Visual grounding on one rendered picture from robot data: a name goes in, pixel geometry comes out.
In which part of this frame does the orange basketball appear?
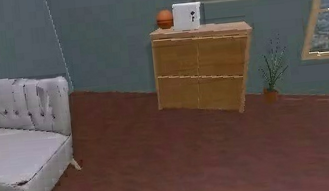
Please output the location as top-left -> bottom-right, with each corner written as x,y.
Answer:
154,8 -> 175,31

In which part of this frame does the potted green house plant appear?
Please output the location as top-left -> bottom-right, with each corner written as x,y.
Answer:
254,34 -> 293,105

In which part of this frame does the white tufted sofa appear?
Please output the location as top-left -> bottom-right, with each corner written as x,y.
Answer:
0,68 -> 84,191

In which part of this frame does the white box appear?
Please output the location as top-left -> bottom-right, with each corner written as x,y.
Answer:
171,1 -> 204,32

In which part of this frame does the wooden chest of drawers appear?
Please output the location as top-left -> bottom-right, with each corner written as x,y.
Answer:
148,19 -> 261,121

